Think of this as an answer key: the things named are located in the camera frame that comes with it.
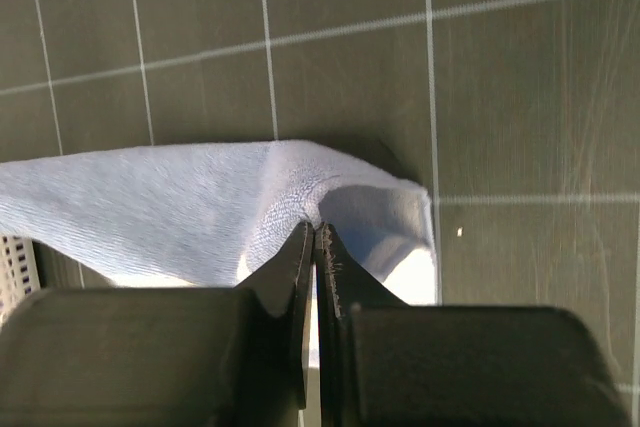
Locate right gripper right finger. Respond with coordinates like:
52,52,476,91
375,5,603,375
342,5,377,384
314,224,630,426

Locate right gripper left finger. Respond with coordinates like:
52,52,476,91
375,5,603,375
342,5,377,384
1,223,314,426

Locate light blue towel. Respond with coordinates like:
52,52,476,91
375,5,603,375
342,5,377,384
1,140,438,305

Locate white plastic mesh basket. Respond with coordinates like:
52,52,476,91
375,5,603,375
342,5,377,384
0,235,40,324

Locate black grid mat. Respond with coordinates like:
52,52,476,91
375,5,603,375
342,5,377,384
1,0,639,417

